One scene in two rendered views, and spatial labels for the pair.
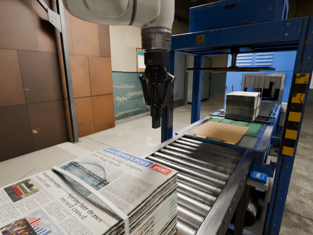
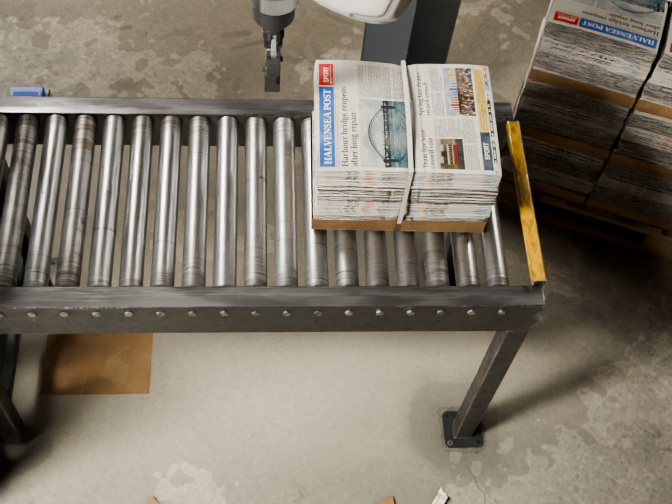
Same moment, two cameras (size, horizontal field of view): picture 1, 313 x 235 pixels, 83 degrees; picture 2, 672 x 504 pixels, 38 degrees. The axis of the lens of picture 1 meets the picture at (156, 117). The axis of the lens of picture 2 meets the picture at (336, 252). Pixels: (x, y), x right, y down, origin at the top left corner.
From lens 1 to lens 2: 211 cm
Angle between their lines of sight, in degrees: 98
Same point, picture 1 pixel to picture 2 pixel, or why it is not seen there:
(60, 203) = (432, 110)
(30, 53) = not seen: outside the picture
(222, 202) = (202, 106)
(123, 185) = (376, 87)
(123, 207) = (395, 70)
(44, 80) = not seen: outside the picture
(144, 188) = (366, 68)
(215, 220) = (246, 105)
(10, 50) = not seen: outside the picture
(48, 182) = (428, 145)
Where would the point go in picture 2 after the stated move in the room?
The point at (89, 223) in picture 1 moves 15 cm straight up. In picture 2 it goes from (425, 76) to (437, 25)
